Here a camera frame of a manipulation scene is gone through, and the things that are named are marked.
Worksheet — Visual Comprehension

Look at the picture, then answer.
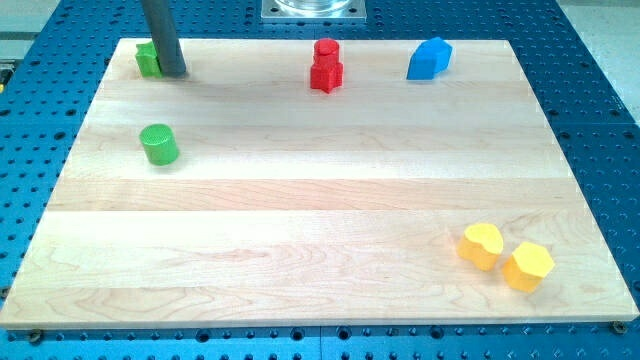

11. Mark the wooden board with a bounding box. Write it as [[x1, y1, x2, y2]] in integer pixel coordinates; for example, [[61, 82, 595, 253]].
[[1, 38, 638, 330]]

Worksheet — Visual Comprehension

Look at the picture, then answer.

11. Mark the red star block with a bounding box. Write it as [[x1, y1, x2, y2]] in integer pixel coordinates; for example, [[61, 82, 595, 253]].
[[310, 62, 344, 93]]

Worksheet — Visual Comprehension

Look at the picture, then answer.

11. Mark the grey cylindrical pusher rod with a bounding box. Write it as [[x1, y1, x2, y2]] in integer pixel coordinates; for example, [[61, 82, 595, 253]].
[[140, 0, 187, 78]]

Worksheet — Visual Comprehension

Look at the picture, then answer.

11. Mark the left board clamp screw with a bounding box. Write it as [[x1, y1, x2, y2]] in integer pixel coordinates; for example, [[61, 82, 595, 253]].
[[25, 329, 44, 346]]

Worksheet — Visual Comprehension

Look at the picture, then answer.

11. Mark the right board clamp screw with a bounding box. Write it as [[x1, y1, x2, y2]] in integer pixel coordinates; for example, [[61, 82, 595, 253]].
[[610, 321, 628, 335]]

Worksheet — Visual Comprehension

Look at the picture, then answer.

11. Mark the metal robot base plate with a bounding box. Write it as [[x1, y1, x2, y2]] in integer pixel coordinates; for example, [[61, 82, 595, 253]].
[[261, 0, 367, 22]]

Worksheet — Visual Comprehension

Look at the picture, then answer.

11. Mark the board clamp screw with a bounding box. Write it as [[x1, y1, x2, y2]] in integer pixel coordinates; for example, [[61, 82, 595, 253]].
[[25, 329, 44, 346], [610, 321, 628, 335]]

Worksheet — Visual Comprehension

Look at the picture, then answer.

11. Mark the blue block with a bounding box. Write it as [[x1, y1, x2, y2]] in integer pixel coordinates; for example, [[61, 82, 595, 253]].
[[406, 37, 453, 80]]

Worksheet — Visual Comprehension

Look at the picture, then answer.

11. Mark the yellow heart block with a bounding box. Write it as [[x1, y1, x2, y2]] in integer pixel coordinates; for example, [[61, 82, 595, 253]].
[[456, 223, 504, 271]]

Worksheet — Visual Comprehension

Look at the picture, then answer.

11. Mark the green cylinder block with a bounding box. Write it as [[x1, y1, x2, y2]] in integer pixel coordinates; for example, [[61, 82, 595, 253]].
[[139, 124, 179, 166]]

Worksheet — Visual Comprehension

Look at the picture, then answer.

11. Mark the red cylinder block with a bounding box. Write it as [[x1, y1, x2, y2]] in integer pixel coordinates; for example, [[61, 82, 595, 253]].
[[313, 38, 340, 66]]

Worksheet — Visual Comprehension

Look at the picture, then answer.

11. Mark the green star block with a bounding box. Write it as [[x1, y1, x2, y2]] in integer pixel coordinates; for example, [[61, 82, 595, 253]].
[[135, 41, 162, 78]]

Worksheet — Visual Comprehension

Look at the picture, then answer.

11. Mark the yellow hexagon block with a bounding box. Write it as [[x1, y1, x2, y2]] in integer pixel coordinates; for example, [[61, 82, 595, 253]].
[[502, 242, 555, 293]]

